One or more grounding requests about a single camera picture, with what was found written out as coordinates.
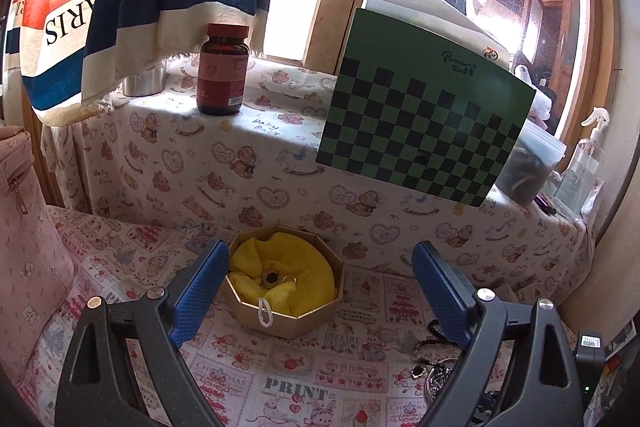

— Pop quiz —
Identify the green checkered board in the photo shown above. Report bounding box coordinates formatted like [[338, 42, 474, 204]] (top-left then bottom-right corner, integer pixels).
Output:
[[315, 7, 538, 208]]

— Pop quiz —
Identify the red supplement bottle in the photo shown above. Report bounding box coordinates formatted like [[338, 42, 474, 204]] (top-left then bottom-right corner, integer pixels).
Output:
[[196, 23, 250, 116]]

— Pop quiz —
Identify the clear plastic container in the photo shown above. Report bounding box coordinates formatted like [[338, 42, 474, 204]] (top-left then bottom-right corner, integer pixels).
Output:
[[497, 119, 568, 205]]

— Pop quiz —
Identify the metal cup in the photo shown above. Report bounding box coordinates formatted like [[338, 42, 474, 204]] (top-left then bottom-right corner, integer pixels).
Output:
[[123, 66, 167, 98]]

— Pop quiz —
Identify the yellow lining cloth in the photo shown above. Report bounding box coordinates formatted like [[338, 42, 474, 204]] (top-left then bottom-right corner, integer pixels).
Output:
[[229, 231, 337, 314]]

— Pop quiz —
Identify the clear spray bottle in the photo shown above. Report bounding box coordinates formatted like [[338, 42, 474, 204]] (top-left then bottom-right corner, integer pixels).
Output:
[[555, 107, 613, 215]]

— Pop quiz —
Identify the black bead bracelet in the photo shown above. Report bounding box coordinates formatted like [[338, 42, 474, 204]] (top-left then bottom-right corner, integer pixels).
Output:
[[425, 319, 461, 350]]

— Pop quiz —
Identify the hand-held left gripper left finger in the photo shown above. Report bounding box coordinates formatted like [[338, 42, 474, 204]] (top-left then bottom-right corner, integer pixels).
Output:
[[55, 238, 231, 427]]

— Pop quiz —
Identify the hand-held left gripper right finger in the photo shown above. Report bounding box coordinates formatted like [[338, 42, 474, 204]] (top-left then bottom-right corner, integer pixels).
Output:
[[411, 241, 586, 427]]

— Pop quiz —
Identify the red picture print cloth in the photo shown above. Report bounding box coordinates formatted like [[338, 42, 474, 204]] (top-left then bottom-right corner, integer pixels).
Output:
[[15, 204, 621, 427]]

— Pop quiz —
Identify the silver bangle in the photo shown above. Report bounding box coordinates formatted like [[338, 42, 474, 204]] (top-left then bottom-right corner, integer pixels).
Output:
[[424, 357, 461, 405]]

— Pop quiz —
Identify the bear print cloth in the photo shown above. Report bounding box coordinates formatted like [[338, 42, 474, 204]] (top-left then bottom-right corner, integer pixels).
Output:
[[42, 57, 598, 308]]

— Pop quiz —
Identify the pink backpack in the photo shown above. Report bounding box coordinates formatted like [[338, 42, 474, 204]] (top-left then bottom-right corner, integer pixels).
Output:
[[0, 127, 76, 388]]

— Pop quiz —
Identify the octagonal gold jewelry box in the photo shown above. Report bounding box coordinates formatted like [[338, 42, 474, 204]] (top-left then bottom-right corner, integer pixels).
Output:
[[222, 224, 345, 339]]

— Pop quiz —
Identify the striped cloth with lettering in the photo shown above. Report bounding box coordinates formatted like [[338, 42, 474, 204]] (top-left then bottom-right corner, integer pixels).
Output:
[[5, 0, 151, 128]]

